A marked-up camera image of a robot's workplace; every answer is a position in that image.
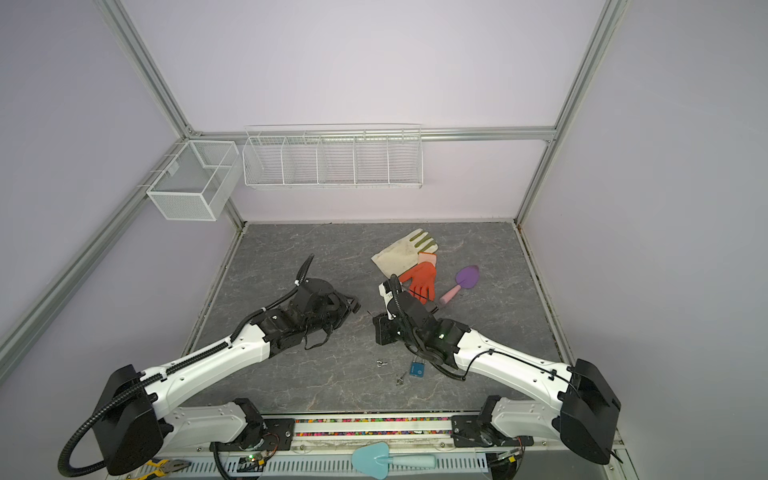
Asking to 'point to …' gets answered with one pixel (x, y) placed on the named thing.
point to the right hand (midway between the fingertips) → (373, 323)
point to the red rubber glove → (422, 275)
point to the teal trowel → (375, 460)
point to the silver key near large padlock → (400, 379)
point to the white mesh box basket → (194, 183)
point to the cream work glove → (404, 256)
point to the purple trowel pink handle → (467, 276)
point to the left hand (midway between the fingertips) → (360, 305)
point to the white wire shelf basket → (332, 156)
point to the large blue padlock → (417, 369)
